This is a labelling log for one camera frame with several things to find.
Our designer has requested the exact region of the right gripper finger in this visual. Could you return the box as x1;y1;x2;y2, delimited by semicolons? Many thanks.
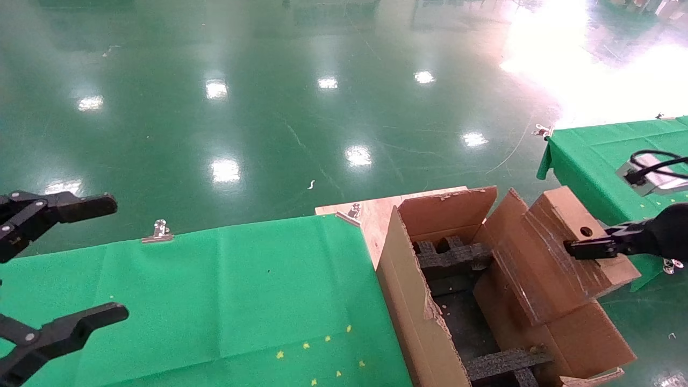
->
564;235;630;262
606;221;649;238

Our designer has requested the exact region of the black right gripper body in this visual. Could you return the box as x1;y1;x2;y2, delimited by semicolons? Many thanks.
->
623;203;688;260

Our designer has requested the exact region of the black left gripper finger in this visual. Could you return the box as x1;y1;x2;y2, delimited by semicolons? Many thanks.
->
0;190;118;264
0;302;130;387

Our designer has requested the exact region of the long cardboard box with hole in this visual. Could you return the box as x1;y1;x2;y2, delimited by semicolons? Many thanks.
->
522;185;642;301

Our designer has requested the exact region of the large open cardboard carton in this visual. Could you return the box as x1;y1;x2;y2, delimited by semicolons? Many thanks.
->
376;185;638;387

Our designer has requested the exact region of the black foam block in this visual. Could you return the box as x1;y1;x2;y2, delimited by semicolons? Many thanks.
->
463;346;555;387
412;235;495;273

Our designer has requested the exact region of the black foam base sheet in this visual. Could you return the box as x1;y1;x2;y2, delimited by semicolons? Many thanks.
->
429;273;501;362

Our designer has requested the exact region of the large green table cloth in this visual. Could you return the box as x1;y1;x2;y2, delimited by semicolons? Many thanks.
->
0;213;412;387

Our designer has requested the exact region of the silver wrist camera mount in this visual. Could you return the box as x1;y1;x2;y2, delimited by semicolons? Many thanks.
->
615;153;688;197

